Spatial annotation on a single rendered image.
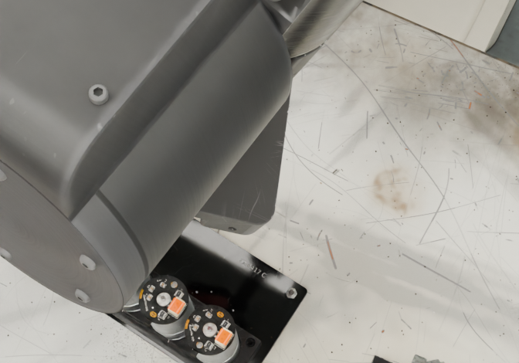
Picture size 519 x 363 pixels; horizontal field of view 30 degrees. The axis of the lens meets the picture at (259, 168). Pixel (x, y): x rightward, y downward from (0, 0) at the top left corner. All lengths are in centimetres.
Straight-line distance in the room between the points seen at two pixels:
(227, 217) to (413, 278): 28
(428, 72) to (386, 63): 3
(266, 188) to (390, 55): 32
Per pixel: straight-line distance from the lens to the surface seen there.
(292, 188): 57
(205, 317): 49
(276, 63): 19
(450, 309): 55
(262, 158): 29
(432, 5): 120
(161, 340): 49
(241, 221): 28
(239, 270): 54
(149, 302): 49
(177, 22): 16
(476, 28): 120
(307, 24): 22
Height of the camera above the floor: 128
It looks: 69 degrees down
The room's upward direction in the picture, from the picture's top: 6 degrees counter-clockwise
